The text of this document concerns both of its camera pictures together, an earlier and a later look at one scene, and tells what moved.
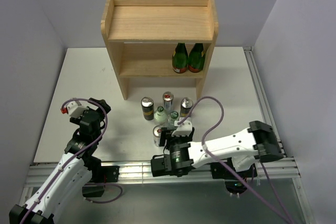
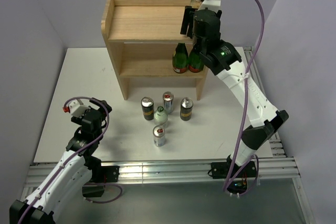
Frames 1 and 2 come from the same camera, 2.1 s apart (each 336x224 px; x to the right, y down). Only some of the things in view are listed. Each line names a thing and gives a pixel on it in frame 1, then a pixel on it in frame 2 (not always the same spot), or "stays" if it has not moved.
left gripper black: [102, 103] stays
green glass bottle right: [196, 57] stays
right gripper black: [164, 131] -> [189, 17]
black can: [147, 105] stays
